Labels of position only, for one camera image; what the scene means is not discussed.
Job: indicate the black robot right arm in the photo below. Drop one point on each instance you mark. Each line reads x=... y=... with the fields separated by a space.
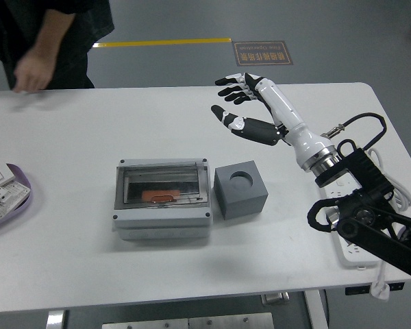
x=366 y=171

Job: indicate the white power strip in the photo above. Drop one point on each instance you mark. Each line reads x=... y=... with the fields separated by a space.
x=358 y=255

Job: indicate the yellow floor tape line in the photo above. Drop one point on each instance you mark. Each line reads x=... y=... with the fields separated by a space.
x=157 y=43

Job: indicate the black under-table control box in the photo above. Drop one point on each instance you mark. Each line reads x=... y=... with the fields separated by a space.
x=358 y=290

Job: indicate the orange cylinder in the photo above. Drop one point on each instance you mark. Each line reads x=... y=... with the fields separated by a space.
x=157 y=195

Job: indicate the white table leg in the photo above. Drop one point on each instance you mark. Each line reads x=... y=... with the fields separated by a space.
x=56 y=320
x=316 y=312

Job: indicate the silver table bracket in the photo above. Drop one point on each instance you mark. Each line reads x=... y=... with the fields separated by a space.
x=275 y=299

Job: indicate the person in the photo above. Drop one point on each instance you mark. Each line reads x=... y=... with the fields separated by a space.
x=89 y=20

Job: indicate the white plastic base plate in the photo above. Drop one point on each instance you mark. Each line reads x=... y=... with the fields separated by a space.
x=18 y=190

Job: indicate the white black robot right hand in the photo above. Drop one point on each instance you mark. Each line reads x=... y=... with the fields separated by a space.
x=284 y=109

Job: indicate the person's hand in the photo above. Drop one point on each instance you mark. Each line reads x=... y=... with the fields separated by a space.
x=32 y=75

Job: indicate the purple tray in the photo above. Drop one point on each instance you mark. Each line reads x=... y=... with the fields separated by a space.
x=29 y=197

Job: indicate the brown floor sign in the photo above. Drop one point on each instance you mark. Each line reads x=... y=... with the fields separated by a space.
x=262 y=53

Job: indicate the grey cube with round hole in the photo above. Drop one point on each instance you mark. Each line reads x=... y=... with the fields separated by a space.
x=243 y=202

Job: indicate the grey metal base plate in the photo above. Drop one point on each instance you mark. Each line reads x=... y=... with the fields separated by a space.
x=192 y=323

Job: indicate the person's forearm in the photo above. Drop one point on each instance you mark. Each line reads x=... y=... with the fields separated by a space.
x=55 y=34

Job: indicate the grey box with clear lid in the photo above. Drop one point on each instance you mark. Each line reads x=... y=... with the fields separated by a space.
x=157 y=219

